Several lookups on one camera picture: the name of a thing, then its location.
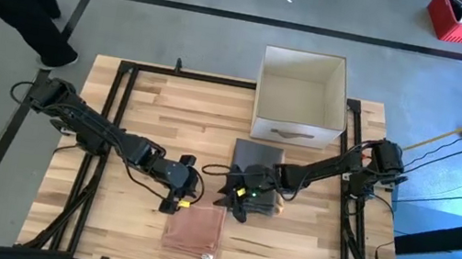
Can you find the black aluminium table frame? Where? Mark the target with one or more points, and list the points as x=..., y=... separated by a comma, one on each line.
x=220, y=80

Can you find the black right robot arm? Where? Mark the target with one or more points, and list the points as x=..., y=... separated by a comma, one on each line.
x=322, y=167

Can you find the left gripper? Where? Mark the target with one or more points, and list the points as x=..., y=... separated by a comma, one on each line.
x=174, y=178

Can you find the grey waffle towel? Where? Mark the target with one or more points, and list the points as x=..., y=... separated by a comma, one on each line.
x=257, y=154

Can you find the pink checked towel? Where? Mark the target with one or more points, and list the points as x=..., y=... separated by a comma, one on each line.
x=194, y=230

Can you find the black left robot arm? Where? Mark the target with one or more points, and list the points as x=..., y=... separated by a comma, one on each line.
x=96, y=127

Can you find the beige fabric storage box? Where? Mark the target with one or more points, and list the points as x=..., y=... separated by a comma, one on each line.
x=301, y=99

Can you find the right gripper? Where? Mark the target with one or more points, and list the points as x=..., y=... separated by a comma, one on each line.
x=262, y=183

